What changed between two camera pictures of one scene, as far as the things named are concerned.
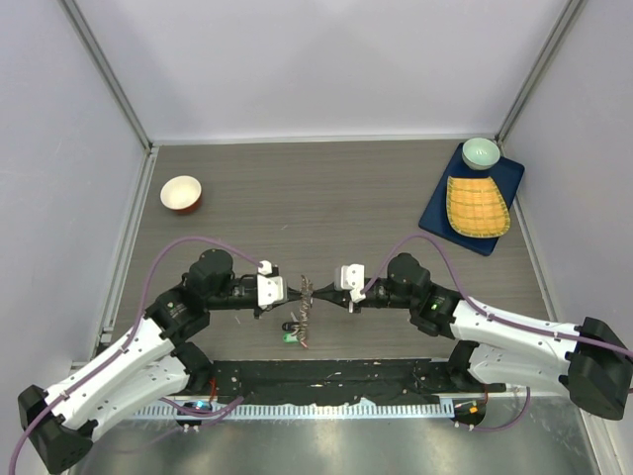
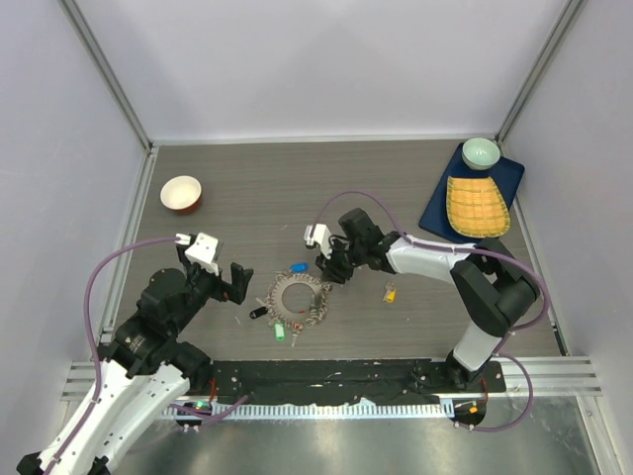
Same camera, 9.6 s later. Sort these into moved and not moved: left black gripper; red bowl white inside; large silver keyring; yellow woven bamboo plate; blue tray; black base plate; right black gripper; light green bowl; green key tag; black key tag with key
Moved: right black gripper; black key tag with key; green key tag; large silver keyring; left black gripper
Not moved: blue tray; black base plate; yellow woven bamboo plate; red bowl white inside; light green bowl
